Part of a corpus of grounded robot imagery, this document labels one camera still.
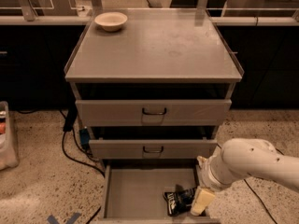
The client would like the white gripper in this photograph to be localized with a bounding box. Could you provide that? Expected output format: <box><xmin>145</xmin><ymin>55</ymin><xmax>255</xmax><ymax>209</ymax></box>
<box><xmin>191</xmin><ymin>155</ymin><xmax>232</xmax><ymax>216</ymax></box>

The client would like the dark blue chip bag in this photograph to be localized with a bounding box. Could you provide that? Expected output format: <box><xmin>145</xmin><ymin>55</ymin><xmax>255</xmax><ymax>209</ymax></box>
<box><xmin>163</xmin><ymin>186</ymin><xmax>196</xmax><ymax>217</ymax></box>

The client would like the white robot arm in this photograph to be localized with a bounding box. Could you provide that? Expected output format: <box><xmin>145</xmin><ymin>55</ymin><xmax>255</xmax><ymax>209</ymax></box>
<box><xmin>191</xmin><ymin>138</ymin><xmax>299</xmax><ymax>216</ymax></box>

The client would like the grey middle drawer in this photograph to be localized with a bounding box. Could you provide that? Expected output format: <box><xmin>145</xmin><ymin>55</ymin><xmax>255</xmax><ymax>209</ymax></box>
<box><xmin>89</xmin><ymin>139</ymin><xmax>217</xmax><ymax>160</ymax></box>

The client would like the grey drawer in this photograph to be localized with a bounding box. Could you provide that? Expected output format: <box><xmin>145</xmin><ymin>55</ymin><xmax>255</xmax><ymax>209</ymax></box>
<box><xmin>89</xmin><ymin>139</ymin><xmax>217</xmax><ymax>160</ymax></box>
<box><xmin>94</xmin><ymin>163</ymin><xmax>221</xmax><ymax>224</ymax></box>
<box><xmin>76</xmin><ymin>99</ymin><xmax>232</xmax><ymax>126</ymax></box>

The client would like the grey bottom drawer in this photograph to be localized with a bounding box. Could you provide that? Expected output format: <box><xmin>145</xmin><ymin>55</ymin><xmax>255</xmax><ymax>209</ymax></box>
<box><xmin>94</xmin><ymin>163</ymin><xmax>221</xmax><ymax>224</ymax></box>

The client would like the grey drawer cabinet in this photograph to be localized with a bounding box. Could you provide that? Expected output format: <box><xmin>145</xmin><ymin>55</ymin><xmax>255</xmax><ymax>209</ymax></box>
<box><xmin>65</xmin><ymin>8</ymin><xmax>244</xmax><ymax>163</ymax></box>

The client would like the grey top drawer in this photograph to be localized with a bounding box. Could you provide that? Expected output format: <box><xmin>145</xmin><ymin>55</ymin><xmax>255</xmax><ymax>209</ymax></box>
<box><xmin>76</xmin><ymin>99</ymin><xmax>232</xmax><ymax>126</ymax></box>

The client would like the blue power box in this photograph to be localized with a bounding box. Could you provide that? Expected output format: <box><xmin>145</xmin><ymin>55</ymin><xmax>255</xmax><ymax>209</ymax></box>
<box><xmin>78</xmin><ymin>128</ymin><xmax>90</xmax><ymax>147</ymax></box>

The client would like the black power adapter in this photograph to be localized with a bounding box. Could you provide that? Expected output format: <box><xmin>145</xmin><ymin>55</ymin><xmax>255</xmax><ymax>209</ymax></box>
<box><xmin>63</xmin><ymin>104</ymin><xmax>78</xmax><ymax>132</ymax></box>

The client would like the white bowl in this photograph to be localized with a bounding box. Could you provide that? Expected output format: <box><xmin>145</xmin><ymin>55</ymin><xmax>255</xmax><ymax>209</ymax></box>
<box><xmin>94</xmin><ymin>12</ymin><xmax>128</xmax><ymax>32</ymax></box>

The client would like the clear plastic bin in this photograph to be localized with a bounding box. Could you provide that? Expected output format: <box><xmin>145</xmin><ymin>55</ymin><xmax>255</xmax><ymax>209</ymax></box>
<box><xmin>0</xmin><ymin>101</ymin><xmax>19</xmax><ymax>170</ymax></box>

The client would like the black floor cable right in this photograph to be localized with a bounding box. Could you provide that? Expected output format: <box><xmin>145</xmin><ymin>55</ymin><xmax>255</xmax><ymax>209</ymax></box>
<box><xmin>217</xmin><ymin>143</ymin><xmax>285</xmax><ymax>224</ymax></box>

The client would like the black floor cable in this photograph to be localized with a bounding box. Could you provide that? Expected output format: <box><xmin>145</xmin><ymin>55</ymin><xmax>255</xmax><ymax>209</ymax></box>
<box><xmin>59</xmin><ymin>108</ymin><xmax>107</xmax><ymax>177</ymax></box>
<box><xmin>217</xmin><ymin>143</ymin><xmax>285</xmax><ymax>224</ymax></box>

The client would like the black middle drawer handle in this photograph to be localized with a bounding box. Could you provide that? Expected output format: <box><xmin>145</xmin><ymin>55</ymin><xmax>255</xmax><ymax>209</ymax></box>
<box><xmin>142</xmin><ymin>146</ymin><xmax>164</xmax><ymax>154</ymax></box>

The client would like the black floor cable left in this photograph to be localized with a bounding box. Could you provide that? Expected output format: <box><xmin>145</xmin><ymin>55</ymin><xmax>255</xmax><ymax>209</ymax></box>
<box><xmin>59</xmin><ymin>108</ymin><xmax>107</xmax><ymax>177</ymax></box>

